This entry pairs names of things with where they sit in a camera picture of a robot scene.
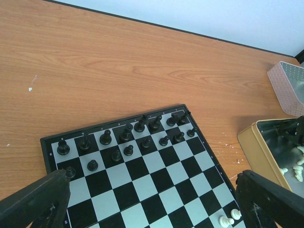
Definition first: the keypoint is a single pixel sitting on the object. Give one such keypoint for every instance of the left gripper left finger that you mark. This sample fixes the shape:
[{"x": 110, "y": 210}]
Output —
[{"x": 42, "y": 204}]

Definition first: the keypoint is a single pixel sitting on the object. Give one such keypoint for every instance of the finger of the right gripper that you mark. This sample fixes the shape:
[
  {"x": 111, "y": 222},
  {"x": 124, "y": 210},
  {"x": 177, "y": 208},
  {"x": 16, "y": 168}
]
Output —
[{"x": 293, "y": 130}]

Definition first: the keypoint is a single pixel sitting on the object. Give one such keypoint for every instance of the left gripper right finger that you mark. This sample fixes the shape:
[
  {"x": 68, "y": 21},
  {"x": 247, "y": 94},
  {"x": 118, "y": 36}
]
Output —
[{"x": 265, "y": 204}]

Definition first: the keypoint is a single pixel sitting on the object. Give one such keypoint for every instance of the white pawn on board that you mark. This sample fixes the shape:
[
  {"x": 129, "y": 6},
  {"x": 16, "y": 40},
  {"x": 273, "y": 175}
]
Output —
[{"x": 236, "y": 214}]

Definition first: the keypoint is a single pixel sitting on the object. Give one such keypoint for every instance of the black chess piece set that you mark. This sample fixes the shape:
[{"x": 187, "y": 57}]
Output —
[{"x": 135, "y": 148}]

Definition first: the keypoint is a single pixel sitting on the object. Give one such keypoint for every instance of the gold metal tin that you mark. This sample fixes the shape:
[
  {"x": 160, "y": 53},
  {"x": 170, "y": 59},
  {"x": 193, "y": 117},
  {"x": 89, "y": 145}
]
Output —
[{"x": 273, "y": 156}]

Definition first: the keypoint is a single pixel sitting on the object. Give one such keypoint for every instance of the white pawn near edge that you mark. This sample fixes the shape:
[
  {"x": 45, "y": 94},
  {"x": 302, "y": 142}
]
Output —
[{"x": 225, "y": 222}]

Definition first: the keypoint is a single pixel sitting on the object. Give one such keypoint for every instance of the black and silver chessboard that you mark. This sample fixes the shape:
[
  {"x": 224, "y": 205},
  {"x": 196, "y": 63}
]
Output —
[{"x": 162, "y": 199}]

